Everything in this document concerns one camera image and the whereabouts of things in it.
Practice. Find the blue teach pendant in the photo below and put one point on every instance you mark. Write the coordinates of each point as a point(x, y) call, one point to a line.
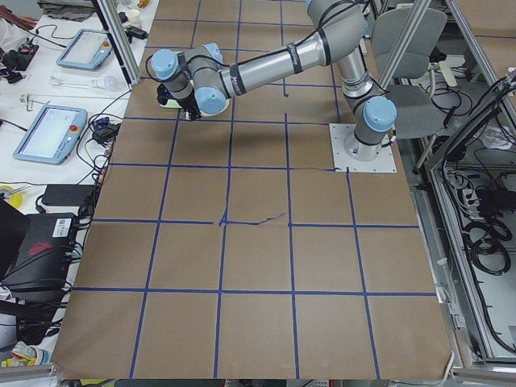
point(87, 50)
point(52, 135)

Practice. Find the paper cup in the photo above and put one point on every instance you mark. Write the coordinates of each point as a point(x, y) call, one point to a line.
point(134, 18)

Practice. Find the upper blue teach pendant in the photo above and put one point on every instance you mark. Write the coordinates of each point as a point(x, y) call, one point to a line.
point(87, 50)

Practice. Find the black power adapter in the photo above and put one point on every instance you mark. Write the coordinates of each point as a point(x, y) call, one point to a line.
point(66, 194)

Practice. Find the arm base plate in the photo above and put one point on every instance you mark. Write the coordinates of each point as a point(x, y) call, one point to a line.
point(351, 156)

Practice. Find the white light bulb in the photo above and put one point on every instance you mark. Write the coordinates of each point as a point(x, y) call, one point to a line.
point(108, 83)

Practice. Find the light green tray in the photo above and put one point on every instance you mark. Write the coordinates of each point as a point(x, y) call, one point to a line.
point(169, 104)

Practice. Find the lower blue teach pendant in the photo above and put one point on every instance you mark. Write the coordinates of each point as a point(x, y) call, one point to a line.
point(52, 135)

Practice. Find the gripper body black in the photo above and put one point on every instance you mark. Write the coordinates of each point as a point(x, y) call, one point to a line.
point(189, 106)

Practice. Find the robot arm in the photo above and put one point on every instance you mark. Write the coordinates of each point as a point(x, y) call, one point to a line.
point(201, 83)

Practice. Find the aluminium frame post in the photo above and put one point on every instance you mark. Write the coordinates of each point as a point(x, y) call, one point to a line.
point(112, 26)

